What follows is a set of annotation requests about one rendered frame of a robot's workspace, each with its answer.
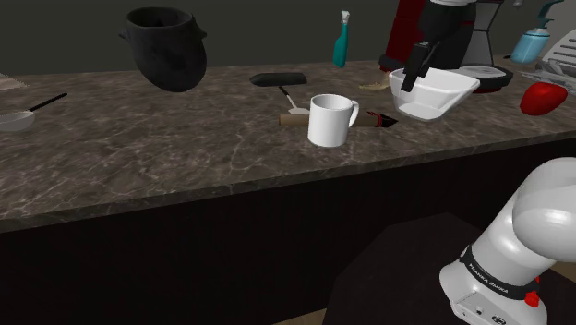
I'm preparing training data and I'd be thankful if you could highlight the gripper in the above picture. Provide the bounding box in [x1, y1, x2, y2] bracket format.
[401, 3, 476, 94]

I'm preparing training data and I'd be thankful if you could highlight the red and black appliance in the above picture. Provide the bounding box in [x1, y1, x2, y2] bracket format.
[378, 0, 427, 74]

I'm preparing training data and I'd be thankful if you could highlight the white square bowl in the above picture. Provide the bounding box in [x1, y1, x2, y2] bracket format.
[388, 66, 482, 123]

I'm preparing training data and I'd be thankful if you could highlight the tan brush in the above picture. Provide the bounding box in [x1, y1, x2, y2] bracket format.
[358, 72, 392, 91]

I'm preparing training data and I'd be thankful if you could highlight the grey coffee pot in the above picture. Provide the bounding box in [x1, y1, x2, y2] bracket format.
[462, 0, 506, 67]

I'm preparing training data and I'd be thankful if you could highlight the round black white-topped dish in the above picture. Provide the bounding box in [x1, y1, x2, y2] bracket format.
[449, 65, 514, 95]

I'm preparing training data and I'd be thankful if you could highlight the teal spray bottle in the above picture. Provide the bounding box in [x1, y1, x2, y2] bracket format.
[332, 10, 352, 69]

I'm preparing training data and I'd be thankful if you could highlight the white mug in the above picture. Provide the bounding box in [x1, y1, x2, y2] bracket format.
[306, 93, 361, 149]

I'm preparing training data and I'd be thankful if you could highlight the light blue spray bottle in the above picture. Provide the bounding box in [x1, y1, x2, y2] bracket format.
[510, 0, 565, 66]

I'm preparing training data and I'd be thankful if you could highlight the red rounded object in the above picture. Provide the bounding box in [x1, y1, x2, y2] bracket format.
[519, 81, 570, 117]

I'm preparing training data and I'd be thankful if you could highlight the brown rolling pin red band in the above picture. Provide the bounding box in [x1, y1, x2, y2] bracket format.
[278, 111, 400, 129]

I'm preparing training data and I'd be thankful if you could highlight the flat black oblong block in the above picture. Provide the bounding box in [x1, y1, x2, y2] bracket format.
[248, 71, 309, 89]

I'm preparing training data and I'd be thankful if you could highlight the white dish rack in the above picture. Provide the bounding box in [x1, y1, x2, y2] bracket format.
[521, 28, 576, 97]

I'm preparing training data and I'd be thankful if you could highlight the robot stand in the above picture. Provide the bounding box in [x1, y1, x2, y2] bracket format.
[320, 211, 576, 325]

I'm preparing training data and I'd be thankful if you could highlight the spatula with black handle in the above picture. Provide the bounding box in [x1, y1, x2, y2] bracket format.
[277, 85, 311, 116]

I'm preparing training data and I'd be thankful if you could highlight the black two-handled pot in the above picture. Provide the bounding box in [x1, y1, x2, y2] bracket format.
[118, 6, 209, 94]

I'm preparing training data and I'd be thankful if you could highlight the grey pan with black handle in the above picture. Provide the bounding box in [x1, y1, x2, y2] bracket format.
[0, 92, 69, 133]

